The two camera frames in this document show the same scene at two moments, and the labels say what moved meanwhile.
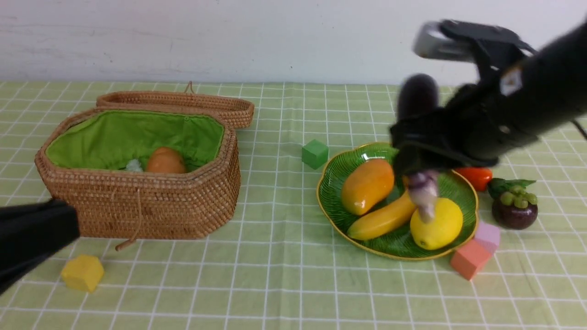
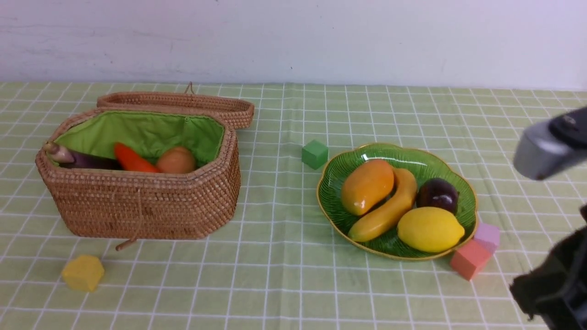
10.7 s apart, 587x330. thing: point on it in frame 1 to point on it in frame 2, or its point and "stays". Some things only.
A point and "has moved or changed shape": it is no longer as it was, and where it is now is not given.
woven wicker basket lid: (240, 110) stays
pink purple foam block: (490, 233) stays
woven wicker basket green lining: (107, 140) stays
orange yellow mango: (366, 185) stays
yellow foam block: (82, 272) stays
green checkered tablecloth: (278, 265) stays
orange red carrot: (478, 177) to (127, 160)
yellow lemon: (445, 227) has moved or changed shape
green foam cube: (314, 154) stays
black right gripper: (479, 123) to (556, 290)
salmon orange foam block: (467, 260) stays
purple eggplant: (420, 91) to (71, 159)
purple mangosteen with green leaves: (513, 207) to (437, 192)
